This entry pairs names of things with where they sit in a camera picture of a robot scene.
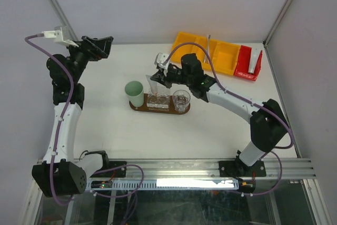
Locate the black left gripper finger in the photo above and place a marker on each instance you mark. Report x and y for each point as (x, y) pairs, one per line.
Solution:
(90, 45)
(100, 48)

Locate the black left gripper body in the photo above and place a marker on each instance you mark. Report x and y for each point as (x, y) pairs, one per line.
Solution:
(82, 55)

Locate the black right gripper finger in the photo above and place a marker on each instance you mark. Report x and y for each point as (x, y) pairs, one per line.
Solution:
(164, 82)
(157, 77)

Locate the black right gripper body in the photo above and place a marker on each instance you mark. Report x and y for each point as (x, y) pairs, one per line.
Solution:
(174, 76)

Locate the clear plastic cup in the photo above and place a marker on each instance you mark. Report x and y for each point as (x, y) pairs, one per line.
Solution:
(181, 100)

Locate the clear acrylic toothbrush holder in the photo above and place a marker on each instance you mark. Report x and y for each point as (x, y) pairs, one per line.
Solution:
(161, 102)

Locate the green plastic cup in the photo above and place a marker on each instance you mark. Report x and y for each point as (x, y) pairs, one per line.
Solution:
(135, 93)

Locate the brown oval wooden tray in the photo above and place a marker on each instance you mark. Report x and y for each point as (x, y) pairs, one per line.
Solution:
(144, 108)

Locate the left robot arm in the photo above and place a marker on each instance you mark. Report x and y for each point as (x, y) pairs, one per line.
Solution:
(68, 100)

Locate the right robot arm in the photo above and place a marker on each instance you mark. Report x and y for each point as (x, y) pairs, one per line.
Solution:
(266, 119)

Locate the yellow bin left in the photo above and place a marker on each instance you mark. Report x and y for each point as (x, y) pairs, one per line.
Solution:
(183, 37)

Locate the yellow bin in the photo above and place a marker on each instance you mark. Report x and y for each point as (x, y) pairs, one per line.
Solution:
(225, 57)
(202, 41)
(183, 37)

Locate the yellow bin middle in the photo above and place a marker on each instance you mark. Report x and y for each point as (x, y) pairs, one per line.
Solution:
(202, 41)

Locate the yellow bin right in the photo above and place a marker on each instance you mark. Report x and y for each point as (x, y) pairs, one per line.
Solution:
(225, 57)

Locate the red plastic bin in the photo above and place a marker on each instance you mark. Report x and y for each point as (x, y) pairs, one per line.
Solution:
(242, 66)

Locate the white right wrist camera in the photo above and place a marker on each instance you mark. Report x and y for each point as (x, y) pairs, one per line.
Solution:
(162, 62)

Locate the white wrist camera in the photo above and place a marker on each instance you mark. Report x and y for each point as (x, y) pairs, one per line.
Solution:
(60, 35)
(162, 62)

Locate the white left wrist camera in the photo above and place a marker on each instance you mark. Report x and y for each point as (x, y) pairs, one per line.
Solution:
(60, 35)

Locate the left aluminium corner post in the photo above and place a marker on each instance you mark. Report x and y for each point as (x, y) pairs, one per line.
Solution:
(62, 18)

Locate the aluminium corner post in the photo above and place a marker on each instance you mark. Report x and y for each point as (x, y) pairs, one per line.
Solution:
(286, 5)
(62, 18)

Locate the white slotted cable duct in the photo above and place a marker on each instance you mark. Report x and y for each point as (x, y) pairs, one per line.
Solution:
(165, 184)

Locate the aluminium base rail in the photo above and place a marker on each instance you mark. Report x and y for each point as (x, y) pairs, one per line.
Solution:
(287, 169)

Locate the right aluminium corner post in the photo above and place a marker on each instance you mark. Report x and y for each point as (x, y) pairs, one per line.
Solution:
(286, 5)

